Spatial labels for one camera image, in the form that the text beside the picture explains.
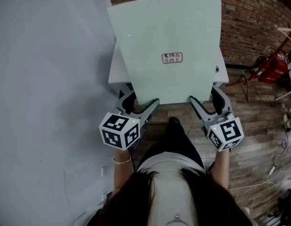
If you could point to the white power adapter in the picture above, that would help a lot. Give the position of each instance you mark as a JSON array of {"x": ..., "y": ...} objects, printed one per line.
[{"x": 272, "y": 169}]

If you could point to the person's black shoe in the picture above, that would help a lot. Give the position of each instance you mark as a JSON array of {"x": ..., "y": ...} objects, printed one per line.
[{"x": 174, "y": 120}]

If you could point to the wooden clothes hanger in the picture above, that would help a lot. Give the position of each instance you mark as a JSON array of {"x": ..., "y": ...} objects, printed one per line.
[{"x": 286, "y": 30}]

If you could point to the person's black trousers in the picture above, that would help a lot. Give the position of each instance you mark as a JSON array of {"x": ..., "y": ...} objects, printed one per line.
[{"x": 176, "y": 140}]

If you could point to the red metal box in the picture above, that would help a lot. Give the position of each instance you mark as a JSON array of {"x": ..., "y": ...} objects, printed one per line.
[{"x": 276, "y": 73}]

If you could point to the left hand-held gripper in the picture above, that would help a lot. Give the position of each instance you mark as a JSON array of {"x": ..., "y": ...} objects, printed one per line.
[{"x": 112, "y": 138}]

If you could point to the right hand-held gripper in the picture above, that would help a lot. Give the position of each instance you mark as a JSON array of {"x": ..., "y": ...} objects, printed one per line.
[{"x": 230, "y": 131}]

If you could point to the black metal stand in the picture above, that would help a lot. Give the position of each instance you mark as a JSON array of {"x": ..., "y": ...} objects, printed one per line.
[{"x": 283, "y": 208}]

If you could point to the person's right forearm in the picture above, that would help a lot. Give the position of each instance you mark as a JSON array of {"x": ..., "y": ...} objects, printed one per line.
[{"x": 222, "y": 171}]

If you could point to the pale green sheet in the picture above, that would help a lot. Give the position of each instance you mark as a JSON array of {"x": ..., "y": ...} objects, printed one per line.
[{"x": 164, "y": 32}]

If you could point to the wooden coat rack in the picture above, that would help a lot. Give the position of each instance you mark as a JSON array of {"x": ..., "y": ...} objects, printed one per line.
[{"x": 272, "y": 56}]

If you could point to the person's left forearm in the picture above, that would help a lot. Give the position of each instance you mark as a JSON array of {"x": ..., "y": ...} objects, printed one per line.
[{"x": 122, "y": 175}]

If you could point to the person's white shirt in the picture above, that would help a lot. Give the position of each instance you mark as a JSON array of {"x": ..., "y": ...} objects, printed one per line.
[{"x": 169, "y": 173}]

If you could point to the white table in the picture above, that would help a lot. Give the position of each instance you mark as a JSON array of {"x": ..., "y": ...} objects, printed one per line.
[{"x": 117, "y": 72}]

